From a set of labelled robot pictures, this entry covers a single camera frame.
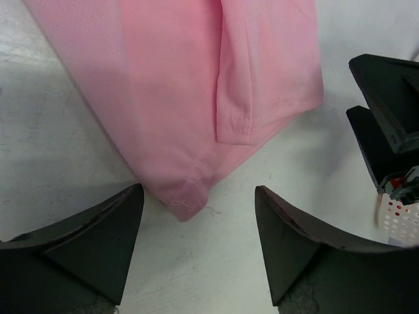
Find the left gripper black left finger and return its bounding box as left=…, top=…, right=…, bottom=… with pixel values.
left=1, top=184, right=144, bottom=313

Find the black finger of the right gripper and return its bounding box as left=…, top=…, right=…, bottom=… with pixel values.
left=348, top=54, right=418, bottom=154
left=346, top=106, right=409, bottom=193

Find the pink t-shirt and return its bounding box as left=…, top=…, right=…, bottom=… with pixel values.
left=27, top=1, right=323, bottom=222

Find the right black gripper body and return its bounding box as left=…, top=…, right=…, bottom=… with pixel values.
left=386, top=166, right=418, bottom=205

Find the white perforated plastic basket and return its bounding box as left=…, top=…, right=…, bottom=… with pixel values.
left=375, top=194, right=418, bottom=247

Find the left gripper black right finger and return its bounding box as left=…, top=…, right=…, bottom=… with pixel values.
left=255, top=186, right=418, bottom=313

